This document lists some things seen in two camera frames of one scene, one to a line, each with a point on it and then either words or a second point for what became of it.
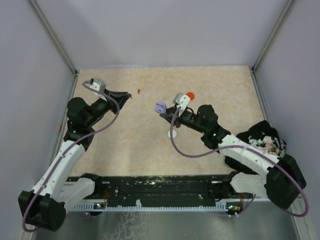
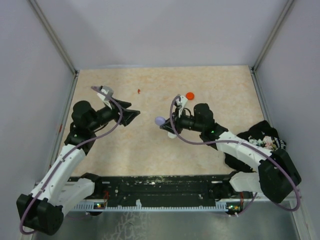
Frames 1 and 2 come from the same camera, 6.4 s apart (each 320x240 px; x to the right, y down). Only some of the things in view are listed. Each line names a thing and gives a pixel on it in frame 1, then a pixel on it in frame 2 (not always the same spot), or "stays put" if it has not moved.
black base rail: x=195 y=191 stays put
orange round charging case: x=190 y=95 stays put
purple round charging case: x=160 y=107 → x=159 y=120
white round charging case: x=174 y=134 stays put
